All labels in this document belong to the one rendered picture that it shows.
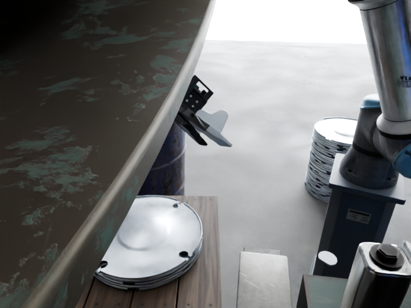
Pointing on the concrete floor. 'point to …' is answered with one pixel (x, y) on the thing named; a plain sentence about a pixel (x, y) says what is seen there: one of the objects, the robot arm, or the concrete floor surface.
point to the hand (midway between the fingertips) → (216, 148)
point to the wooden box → (110, 294)
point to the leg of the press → (263, 279)
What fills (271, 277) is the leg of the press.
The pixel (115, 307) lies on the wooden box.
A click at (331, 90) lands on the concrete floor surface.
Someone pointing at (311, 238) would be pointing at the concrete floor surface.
